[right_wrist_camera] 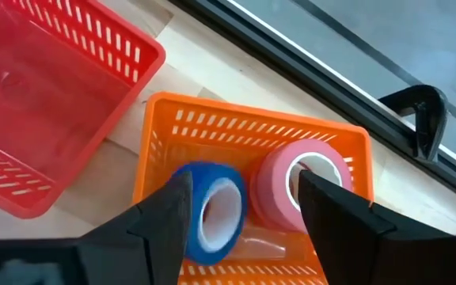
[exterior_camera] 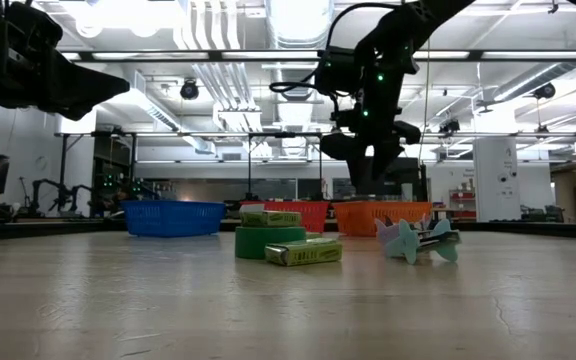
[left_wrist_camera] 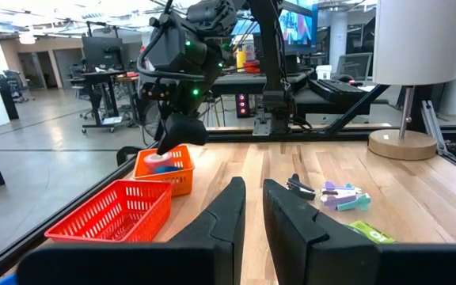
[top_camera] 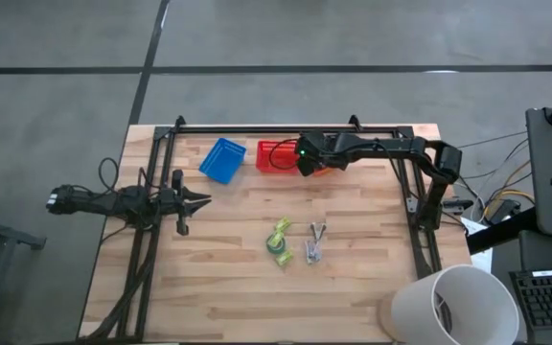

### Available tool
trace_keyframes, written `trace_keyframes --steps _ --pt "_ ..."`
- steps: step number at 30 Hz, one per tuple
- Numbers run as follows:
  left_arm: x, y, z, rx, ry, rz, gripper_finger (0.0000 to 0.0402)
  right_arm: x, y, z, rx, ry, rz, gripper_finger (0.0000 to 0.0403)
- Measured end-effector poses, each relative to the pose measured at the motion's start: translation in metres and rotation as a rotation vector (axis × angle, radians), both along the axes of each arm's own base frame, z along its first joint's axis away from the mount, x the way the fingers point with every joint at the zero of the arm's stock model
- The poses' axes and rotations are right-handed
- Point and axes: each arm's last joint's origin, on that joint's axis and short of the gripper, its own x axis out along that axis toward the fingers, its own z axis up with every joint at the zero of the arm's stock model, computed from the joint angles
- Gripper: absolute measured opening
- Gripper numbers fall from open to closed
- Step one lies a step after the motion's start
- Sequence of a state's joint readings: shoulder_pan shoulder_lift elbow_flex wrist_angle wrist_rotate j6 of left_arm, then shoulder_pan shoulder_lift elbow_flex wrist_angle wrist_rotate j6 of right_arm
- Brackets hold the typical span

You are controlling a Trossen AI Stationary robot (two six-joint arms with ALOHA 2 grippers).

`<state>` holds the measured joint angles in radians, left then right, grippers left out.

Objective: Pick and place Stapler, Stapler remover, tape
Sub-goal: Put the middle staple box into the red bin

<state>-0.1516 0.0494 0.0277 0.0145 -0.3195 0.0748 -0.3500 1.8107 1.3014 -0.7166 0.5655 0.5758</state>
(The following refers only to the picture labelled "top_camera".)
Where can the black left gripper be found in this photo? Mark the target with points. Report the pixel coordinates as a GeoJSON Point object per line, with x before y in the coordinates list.
{"type": "Point", "coordinates": [170, 202]}

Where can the green staple box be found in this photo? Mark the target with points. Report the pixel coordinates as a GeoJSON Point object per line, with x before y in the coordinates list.
{"type": "Point", "coordinates": [276, 236]}
{"type": "Point", "coordinates": [283, 223]}
{"type": "Point", "coordinates": [284, 259]}

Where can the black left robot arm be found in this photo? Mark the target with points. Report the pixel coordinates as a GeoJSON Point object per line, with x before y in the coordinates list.
{"type": "Point", "coordinates": [94, 201]}

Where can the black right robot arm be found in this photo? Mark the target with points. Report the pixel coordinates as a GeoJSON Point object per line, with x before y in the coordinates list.
{"type": "Point", "coordinates": [400, 146]}

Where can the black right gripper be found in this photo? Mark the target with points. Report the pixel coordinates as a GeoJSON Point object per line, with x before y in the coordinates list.
{"type": "Point", "coordinates": [319, 151]}

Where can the black keyboard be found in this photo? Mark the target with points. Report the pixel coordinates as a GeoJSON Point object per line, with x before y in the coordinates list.
{"type": "Point", "coordinates": [551, 299]}

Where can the green tape roll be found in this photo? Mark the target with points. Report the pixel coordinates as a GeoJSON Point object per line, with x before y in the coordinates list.
{"type": "Point", "coordinates": [276, 247]}

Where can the black power adapter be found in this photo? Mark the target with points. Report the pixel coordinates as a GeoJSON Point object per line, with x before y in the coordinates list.
{"type": "Point", "coordinates": [505, 211]}

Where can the white paper sheet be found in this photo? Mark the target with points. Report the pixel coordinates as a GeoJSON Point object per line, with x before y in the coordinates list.
{"type": "Point", "coordinates": [482, 259]}

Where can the orange plastic basket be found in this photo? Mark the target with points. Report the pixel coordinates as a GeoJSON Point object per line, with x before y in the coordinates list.
{"type": "Point", "coordinates": [323, 171]}

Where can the grey metal bracket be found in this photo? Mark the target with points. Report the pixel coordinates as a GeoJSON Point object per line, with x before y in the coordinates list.
{"type": "Point", "coordinates": [411, 205]}

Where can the red plastic basket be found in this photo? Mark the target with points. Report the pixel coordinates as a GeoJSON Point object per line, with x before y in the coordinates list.
{"type": "Point", "coordinates": [262, 163]}

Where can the black diagonal bar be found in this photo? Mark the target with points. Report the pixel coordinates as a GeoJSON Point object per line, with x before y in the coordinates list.
{"type": "Point", "coordinates": [501, 232]}

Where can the blue plastic basket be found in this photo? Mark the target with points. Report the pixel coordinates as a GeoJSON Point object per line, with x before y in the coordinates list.
{"type": "Point", "coordinates": [222, 160]}

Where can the white round bin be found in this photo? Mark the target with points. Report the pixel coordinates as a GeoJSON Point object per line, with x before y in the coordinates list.
{"type": "Point", "coordinates": [415, 306]}

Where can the black table rig frame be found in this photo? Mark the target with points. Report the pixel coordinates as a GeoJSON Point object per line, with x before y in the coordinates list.
{"type": "Point", "coordinates": [281, 129]}

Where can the small black clamp device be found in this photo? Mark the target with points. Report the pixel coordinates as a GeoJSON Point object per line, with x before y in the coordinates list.
{"type": "Point", "coordinates": [458, 204]}

